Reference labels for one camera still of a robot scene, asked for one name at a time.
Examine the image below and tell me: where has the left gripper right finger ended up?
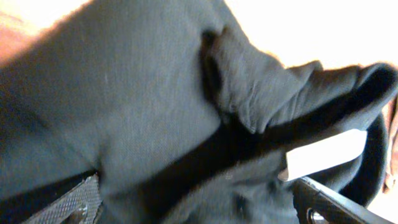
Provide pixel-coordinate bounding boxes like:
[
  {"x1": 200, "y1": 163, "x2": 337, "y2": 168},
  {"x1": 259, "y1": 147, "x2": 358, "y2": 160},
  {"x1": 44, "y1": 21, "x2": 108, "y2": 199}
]
[{"x1": 293, "y1": 177, "x2": 393, "y2": 224}]

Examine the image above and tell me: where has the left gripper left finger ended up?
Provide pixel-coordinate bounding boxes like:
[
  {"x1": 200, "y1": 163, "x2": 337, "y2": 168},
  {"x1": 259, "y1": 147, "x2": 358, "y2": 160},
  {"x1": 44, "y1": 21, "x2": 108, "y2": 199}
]
[{"x1": 22, "y1": 174, "x2": 102, "y2": 224}]

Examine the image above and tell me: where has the black t-shirt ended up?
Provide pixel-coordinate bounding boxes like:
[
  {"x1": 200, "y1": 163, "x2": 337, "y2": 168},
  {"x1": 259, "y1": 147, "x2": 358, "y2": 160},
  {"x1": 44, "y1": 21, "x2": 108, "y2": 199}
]
[{"x1": 1, "y1": 1, "x2": 397, "y2": 223}]

